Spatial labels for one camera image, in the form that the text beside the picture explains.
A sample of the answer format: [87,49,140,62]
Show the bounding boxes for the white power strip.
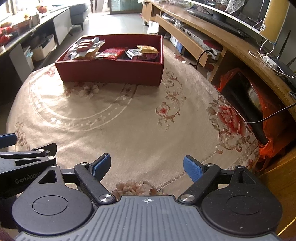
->
[262,55,278,69]

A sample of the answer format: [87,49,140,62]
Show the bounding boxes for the orange plastic bag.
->
[212,68,295,171]

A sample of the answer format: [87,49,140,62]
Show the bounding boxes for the black wifi router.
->
[275,29,296,82]

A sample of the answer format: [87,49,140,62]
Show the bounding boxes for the curved television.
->
[182,0,290,43]

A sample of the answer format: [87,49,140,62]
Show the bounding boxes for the white cardboard box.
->
[32,35,56,62]

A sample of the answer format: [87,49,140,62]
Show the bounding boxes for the red cardboard box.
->
[55,34,164,86]

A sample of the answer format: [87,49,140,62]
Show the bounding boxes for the red Trolli gummy bag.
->
[139,53,159,61]

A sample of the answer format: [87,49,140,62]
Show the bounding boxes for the clear yellow egg crisp bag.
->
[63,44,100,61]

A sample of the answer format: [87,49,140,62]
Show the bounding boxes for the grey sofa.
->
[69,3,89,30]

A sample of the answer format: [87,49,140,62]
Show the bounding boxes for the wooden TV cabinet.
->
[148,1,295,106]

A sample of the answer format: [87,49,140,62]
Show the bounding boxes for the black power cable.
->
[245,102,296,125]

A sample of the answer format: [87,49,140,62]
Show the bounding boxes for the Kaprons wafer packet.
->
[125,48,144,60]

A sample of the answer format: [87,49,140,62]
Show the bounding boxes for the vacuum packed sausages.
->
[70,37,105,60]

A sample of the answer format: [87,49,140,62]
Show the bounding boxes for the floral beige tablecloth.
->
[6,48,259,197]

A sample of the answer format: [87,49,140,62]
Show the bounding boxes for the long dark side table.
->
[1,6,72,104]

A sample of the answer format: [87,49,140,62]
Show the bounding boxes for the white lace cover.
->
[215,0,245,14]

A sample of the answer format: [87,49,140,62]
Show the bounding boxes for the red spicy strip packet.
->
[94,47,126,60]

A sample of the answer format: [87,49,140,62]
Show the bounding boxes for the gold brown snack packet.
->
[137,45,159,54]

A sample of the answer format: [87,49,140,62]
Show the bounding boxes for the white set top box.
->
[180,24,223,60]

